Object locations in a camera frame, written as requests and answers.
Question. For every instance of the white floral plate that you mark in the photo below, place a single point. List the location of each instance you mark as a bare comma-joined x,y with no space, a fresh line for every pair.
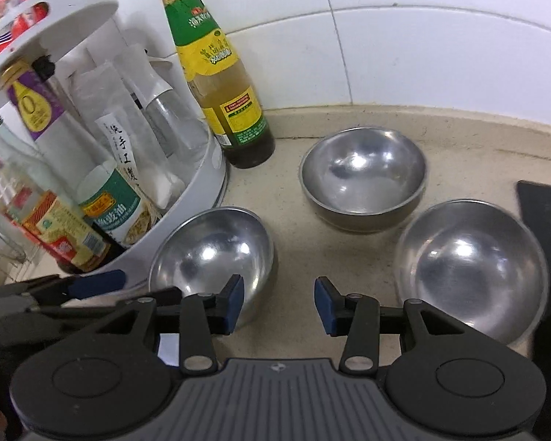
169,349

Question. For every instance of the black gas stove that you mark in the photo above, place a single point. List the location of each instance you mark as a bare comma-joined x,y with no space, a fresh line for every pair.
546,220

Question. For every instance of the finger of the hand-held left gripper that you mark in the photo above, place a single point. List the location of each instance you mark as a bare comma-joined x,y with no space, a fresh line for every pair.
96,282

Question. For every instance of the green-label oyster sauce bottle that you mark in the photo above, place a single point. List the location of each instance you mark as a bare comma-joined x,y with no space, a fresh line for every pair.
211,69

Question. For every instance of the steel bowl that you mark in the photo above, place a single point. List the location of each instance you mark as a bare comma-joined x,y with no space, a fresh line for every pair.
473,262
362,174
211,248

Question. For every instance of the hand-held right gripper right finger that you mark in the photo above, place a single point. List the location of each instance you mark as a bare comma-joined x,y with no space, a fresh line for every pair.
324,305

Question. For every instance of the purple-label sauce bottle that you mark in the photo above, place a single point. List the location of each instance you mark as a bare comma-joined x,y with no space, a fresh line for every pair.
64,147

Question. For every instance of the yellow-cap vinegar bottle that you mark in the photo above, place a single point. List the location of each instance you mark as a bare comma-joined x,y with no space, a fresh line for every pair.
50,229

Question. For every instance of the clear plastic bags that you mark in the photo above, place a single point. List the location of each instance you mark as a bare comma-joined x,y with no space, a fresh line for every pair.
133,101

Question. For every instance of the white two-tier rotating rack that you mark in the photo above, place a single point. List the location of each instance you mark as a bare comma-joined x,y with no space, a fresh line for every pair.
193,193

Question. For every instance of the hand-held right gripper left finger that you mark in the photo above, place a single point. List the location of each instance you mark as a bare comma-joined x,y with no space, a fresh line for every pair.
233,304

